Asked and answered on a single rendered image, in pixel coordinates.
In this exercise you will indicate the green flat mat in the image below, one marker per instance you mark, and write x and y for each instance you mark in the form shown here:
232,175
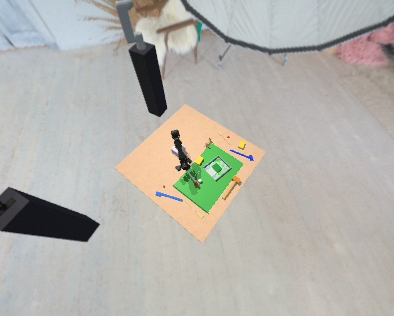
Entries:
209,190

